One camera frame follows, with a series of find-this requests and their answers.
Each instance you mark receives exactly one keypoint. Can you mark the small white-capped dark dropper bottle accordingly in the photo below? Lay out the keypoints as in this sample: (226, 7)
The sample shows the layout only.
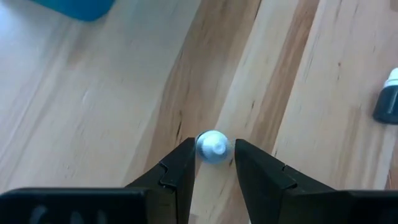
(213, 147)
(388, 102)

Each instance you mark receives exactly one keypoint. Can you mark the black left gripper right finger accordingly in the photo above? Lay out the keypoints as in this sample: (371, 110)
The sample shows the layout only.
(261, 186)

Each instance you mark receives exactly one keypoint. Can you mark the teal plastic tray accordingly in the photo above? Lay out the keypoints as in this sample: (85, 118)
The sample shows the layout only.
(81, 7)

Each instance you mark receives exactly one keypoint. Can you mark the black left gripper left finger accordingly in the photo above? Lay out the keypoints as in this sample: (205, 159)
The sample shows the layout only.
(177, 180)

